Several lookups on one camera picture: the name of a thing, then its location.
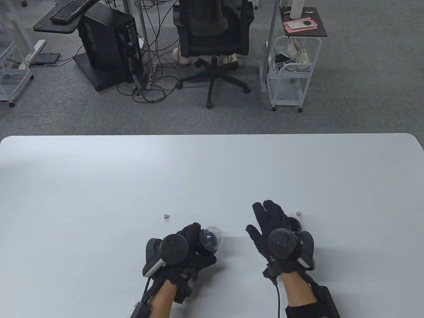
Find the beige bag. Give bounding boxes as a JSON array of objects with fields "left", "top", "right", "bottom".
[{"left": 281, "top": 38, "right": 311, "bottom": 72}]

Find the person's right hand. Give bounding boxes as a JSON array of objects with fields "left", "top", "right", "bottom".
[{"left": 246, "top": 200, "right": 315, "bottom": 282}]

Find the black and white controller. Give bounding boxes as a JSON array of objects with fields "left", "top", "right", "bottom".
[
  {"left": 267, "top": 228, "right": 316, "bottom": 270},
  {"left": 142, "top": 234, "right": 189, "bottom": 278}
]

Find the black dice shaker base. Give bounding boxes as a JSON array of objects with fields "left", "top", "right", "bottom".
[{"left": 196, "top": 230, "right": 219, "bottom": 256}]

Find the white desk leg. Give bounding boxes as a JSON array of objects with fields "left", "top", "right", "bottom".
[
  {"left": 259, "top": 0, "right": 281, "bottom": 94},
  {"left": 134, "top": 0, "right": 156, "bottom": 78}
]

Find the black power adapter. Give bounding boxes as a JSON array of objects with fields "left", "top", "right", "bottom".
[{"left": 32, "top": 52, "right": 61, "bottom": 66}]

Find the person's left forearm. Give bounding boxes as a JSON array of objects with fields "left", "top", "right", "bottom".
[{"left": 147, "top": 282, "right": 181, "bottom": 318}]

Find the brown side table top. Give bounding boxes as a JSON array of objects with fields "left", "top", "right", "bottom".
[{"left": 279, "top": 7, "right": 328, "bottom": 37}]

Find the black tower platform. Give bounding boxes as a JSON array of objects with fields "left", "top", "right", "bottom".
[{"left": 73, "top": 53, "right": 134, "bottom": 92}]

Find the white rolling cart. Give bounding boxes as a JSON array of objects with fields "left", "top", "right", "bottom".
[
  {"left": 267, "top": 36, "right": 322, "bottom": 113},
  {"left": 0, "top": 42, "right": 35, "bottom": 107}
]

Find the white desk frame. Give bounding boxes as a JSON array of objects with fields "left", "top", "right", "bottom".
[{"left": 0, "top": 0, "right": 47, "bottom": 71}]

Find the black computer tower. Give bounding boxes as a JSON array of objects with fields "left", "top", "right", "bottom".
[{"left": 77, "top": 3, "right": 145, "bottom": 84}]

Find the black wrist-worn device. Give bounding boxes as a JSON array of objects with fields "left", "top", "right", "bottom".
[
  {"left": 286, "top": 286, "right": 342, "bottom": 318},
  {"left": 131, "top": 300, "right": 151, "bottom": 318}
]

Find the black glove cable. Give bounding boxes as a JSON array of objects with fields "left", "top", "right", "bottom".
[{"left": 272, "top": 278, "right": 282, "bottom": 318}]

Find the clear dice shaker dome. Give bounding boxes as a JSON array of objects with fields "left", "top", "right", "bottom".
[{"left": 200, "top": 226, "right": 224, "bottom": 254}]

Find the black office chair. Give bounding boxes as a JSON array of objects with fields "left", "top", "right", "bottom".
[{"left": 173, "top": 0, "right": 255, "bottom": 109}]

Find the tangle of black cables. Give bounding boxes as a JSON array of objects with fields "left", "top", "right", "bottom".
[{"left": 116, "top": 0, "right": 186, "bottom": 104}]

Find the person's right forearm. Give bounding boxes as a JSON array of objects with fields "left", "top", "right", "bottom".
[{"left": 281, "top": 272, "right": 321, "bottom": 308}]

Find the person's left hand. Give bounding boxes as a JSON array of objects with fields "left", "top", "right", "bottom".
[{"left": 154, "top": 223, "right": 217, "bottom": 303}]

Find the pink book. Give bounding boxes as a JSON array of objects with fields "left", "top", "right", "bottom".
[{"left": 284, "top": 18, "right": 319, "bottom": 33}]

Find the black keyboard tray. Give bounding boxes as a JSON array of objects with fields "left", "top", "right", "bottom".
[{"left": 33, "top": 0, "right": 100, "bottom": 35}]

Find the black keyboard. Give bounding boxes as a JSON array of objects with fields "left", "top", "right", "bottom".
[{"left": 50, "top": 0, "right": 91, "bottom": 24}]

